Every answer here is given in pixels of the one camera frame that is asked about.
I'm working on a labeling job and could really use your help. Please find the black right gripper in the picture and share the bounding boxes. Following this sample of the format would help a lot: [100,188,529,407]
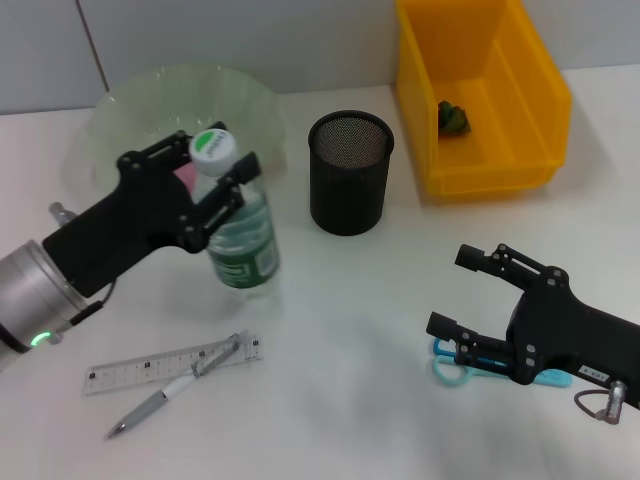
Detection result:
[425,243,640,409]

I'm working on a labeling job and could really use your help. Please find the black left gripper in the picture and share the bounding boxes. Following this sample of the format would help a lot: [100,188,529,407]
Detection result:
[42,121,264,297]

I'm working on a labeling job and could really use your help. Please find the pink peach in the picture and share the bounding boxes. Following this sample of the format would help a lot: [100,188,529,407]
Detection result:
[172,162,199,194]

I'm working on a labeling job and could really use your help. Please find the clear water bottle green label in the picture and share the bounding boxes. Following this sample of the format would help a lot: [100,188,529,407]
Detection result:
[188,128,282,307]

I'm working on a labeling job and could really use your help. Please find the blue handled scissors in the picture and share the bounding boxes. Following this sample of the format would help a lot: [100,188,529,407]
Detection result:
[431,337,574,389]

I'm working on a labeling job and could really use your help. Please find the grey white pen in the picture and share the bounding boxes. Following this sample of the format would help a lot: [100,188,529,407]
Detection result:
[107,328,250,441]

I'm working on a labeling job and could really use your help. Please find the translucent green fruit bowl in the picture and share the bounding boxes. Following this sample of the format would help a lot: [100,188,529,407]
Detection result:
[82,63,287,211]

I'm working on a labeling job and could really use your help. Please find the black mesh pen cup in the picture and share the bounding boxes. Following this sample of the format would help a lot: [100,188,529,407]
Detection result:
[307,111,396,237]

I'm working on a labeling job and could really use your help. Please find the clear plastic ruler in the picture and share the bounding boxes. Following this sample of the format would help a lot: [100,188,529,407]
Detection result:
[82,333,265,399]

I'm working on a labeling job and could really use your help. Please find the yellow plastic bin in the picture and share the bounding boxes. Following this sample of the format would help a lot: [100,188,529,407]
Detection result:
[393,0,574,204]

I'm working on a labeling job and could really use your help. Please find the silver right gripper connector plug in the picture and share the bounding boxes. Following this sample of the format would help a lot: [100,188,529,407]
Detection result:
[602,380,629,427]

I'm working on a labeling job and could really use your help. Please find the thin right gripper cable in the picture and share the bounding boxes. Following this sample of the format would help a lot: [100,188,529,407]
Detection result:
[572,389,614,422]

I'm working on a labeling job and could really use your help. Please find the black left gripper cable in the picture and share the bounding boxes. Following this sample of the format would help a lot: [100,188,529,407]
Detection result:
[69,277,119,327]

